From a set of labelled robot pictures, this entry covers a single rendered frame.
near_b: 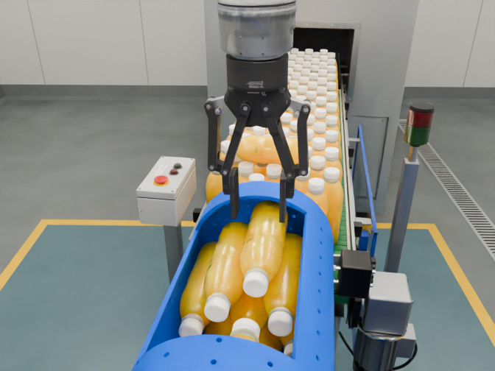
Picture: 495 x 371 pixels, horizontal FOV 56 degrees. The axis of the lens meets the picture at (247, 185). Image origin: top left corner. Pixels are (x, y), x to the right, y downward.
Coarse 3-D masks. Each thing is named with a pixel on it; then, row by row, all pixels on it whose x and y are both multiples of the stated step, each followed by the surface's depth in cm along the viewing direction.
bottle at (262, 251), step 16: (256, 208) 89; (272, 208) 87; (256, 224) 83; (272, 224) 83; (256, 240) 79; (272, 240) 79; (240, 256) 79; (256, 256) 76; (272, 256) 76; (272, 272) 76
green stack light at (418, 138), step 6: (408, 126) 123; (408, 132) 124; (414, 132) 122; (420, 132) 122; (426, 132) 122; (408, 138) 124; (414, 138) 123; (420, 138) 122; (426, 138) 123; (414, 144) 124; (420, 144) 123
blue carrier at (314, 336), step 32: (256, 192) 87; (224, 224) 96; (288, 224) 94; (320, 224) 87; (192, 256) 92; (320, 256) 79; (320, 288) 72; (160, 320) 72; (320, 320) 66; (160, 352) 57; (192, 352) 54; (224, 352) 54; (256, 352) 55; (320, 352) 62
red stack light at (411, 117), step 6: (408, 114) 123; (414, 114) 120; (420, 114) 119; (426, 114) 119; (432, 114) 120; (408, 120) 123; (414, 120) 121; (420, 120) 120; (426, 120) 120; (414, 126) 122; (420, 126) 121; (426, 126) 121
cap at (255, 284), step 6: (246, 276) 74; (252, 276) 73; (258, 276) 73; (264, 276) 74; (246, 282) 73; (252, 282) 73; (258, 282) 72; (264, 282) 73; (246, 288) 73; (252, 288) 73; (258, 288) 73; (264, 288) 73; (252, 294) 74; (258, 294) 74
